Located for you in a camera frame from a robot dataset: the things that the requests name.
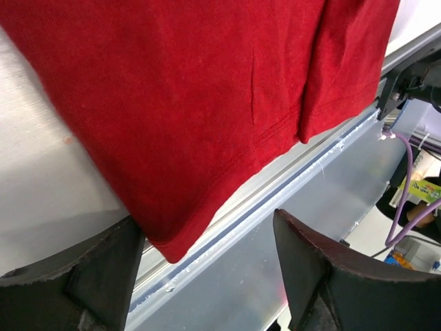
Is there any dark red t shirt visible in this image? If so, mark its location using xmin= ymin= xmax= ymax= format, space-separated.
xmin=1 ymin=1 xmax=399 ymax=263

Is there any green printed box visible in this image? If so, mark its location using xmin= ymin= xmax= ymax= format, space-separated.
xmin=407 ymin=177 xmax=441 ymax=203

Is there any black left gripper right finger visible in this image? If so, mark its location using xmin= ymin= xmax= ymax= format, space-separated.
xmin=273 ymin=209 xmax=440 ymax=330

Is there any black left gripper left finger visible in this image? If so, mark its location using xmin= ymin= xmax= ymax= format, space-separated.
xmin=1 ymin=217 xmax=145 ymax=330

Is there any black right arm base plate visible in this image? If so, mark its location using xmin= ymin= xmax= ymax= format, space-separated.
xmin=377 ymin=52 xmax=440 ymax=121

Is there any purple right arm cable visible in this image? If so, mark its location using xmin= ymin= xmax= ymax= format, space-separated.
xmin=380 ymin=130 xmax=438 ymax=248

